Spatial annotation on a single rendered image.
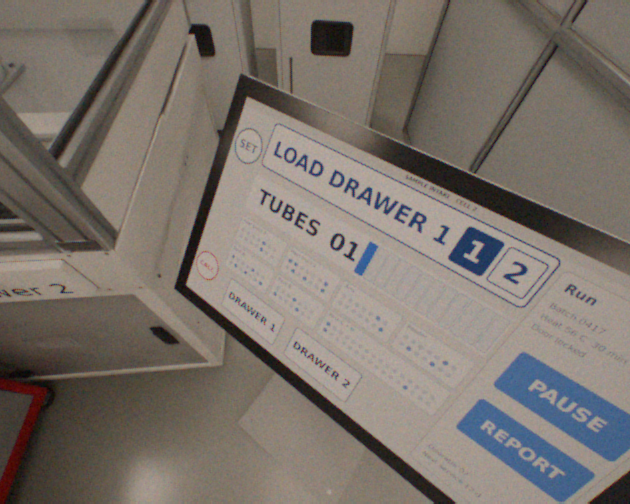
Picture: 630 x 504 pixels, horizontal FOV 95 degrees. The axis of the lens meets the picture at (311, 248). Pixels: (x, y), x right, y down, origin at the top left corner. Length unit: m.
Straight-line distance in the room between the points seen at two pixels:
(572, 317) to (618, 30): 0.97
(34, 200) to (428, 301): 0.50
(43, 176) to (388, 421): 0.50
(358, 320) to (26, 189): 0.44
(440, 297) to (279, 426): 1.10
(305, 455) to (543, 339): 1.11
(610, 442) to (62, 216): 0.66
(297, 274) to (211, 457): 1.13
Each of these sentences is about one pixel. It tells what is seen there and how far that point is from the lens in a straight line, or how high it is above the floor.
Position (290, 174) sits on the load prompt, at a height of 1.14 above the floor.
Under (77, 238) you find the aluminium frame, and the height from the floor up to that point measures 0.98.
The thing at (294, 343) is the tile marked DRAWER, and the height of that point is 1.00.
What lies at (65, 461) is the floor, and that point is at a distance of 1.62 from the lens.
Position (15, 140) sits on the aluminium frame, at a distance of 0.48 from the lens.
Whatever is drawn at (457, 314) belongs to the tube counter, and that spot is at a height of 1.11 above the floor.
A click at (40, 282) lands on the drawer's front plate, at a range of 0.71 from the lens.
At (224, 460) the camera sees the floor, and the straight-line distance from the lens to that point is 1.40.
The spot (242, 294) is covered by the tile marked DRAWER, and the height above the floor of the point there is 1.01.
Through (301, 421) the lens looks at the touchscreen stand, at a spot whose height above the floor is 0.04.
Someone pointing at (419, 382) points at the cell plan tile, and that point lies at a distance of 0.34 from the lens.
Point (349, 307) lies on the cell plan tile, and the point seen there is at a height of 1.07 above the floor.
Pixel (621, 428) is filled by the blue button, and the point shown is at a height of 1.10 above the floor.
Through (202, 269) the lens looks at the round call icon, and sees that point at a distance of 0.43.
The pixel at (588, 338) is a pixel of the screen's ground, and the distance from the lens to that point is 0.33.
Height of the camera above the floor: 1.37
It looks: 56 degrees down
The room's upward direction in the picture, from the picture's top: 4 degrees clockwise
